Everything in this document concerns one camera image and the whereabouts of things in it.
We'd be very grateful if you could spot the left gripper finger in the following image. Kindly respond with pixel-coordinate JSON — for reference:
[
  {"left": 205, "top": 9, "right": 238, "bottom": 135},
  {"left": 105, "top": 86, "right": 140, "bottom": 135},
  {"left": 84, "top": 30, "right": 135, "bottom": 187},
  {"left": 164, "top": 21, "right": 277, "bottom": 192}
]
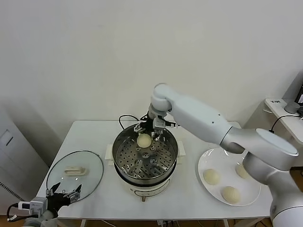
[
  {"left": 46, "top": 182, "right": 60, "bottom": 197},
  {"left": 65, "top": 185, "right": 82, "bottom": 201}
]

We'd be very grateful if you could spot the black cooker power cable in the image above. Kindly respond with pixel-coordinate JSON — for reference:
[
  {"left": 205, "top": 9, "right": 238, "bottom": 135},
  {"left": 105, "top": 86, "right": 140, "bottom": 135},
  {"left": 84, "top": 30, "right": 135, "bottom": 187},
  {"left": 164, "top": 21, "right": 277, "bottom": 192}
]
[{"left": 118, "top": 114, "right": 139, "bottom": 131}]

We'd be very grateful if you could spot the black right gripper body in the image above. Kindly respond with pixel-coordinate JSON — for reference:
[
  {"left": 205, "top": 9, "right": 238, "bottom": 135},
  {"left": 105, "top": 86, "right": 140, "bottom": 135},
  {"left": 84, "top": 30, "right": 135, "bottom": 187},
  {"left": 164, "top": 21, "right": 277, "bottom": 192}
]
[{"left": 141, "top": 113, "right": 155, "bottom": 135}]

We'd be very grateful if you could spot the white round plate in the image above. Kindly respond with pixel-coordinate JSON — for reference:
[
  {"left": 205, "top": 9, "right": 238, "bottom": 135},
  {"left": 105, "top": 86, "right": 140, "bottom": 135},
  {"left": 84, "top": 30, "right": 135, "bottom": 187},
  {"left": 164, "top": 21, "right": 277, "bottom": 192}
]
[{"left": 197, "top": 148, "right": 262, "bottom": 207}]

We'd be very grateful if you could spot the grey round desk gadget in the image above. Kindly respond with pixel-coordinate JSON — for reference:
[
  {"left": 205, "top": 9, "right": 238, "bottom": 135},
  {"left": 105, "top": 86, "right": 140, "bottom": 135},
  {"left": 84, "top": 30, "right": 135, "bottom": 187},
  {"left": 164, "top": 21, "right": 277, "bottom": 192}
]
[{"left": 283, "top": 101, "right": 300, "bottom": 114}]

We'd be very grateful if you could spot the white side desk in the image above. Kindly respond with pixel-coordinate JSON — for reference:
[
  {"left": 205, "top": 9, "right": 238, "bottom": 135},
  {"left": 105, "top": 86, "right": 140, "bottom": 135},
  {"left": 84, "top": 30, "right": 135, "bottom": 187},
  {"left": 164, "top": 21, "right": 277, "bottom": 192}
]
[{"left": 242, "top": 98, "right": 303, "bottom": 145}]

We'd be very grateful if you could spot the glass lid with cream handle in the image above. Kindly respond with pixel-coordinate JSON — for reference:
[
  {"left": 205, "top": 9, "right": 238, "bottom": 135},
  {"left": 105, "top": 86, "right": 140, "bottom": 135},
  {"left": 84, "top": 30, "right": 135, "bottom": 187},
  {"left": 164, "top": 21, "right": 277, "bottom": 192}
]
[{"left": 46, "top": 150, "right": 105, "bottom": 203}]

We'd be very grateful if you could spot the white steamed baozi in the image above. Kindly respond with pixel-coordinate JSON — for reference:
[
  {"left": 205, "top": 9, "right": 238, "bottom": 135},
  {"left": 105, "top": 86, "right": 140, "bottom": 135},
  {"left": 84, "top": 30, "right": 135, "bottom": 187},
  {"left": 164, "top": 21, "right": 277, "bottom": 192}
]
[
  {"left": 235, "top": 163, "right": 249, "bottom": 180},
  {"left": 136, "top": 133, "right": 152, "bottom": 149},
  {"left": 203, "top": 168, "right": 221, "bottom": 186},
  {"left": 221, "top": 186, "right": 241, "bottom": 205}
]

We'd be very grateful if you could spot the perforated stainless steel steamer basket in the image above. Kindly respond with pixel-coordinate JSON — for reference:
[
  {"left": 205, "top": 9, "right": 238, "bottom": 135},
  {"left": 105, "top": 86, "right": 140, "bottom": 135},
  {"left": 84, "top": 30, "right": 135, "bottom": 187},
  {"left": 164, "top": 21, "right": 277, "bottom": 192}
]
[{"left": 111, "top": 122, "right": 178, "bottom": 181}]

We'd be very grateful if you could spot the grey laptop with dark screen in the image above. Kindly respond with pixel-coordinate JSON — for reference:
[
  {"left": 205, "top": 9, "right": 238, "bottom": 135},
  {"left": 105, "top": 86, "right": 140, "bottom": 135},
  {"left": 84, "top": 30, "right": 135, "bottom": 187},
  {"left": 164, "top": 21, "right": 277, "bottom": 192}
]
[{"left": 282, "top": 70, "right": 303, "bottom": 117}]

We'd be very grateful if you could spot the white cabinet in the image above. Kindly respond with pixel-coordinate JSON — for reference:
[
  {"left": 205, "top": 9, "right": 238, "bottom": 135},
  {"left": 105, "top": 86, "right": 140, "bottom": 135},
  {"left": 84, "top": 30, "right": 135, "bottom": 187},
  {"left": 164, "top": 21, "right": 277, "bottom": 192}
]
[{"left": 0, "top": 104, "right": 50, "bottom": 209}]

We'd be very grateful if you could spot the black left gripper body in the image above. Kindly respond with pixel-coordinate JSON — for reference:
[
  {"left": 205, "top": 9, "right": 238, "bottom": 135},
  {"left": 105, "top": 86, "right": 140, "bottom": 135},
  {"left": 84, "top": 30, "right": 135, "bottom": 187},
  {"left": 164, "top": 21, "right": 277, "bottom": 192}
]
[{"left": 46, "top": 192, "right": 72, "bottom": 214}]

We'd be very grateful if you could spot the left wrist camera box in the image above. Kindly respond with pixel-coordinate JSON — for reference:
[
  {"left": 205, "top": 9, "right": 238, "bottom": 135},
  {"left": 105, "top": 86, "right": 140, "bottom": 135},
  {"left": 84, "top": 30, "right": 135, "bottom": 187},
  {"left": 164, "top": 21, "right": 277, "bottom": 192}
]
[{"left": 18, "top": 197, "right": 48, "bottom": 218}]

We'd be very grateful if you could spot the black left camera cable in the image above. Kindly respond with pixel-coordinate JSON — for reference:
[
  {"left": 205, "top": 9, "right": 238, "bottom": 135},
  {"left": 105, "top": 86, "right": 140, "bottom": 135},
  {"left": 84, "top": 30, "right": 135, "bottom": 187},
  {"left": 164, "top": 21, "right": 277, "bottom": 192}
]
[{"left": 6, "top": 203, "right": 20, "bottom": 223}]

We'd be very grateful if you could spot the black power adapter cable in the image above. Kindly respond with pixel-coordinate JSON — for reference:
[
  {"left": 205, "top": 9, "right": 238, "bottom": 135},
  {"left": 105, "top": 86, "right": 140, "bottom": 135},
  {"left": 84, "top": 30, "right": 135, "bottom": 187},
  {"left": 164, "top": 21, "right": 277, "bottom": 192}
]
[{"left": 269, "top": 115, "right": 303, "bottom": 133}]

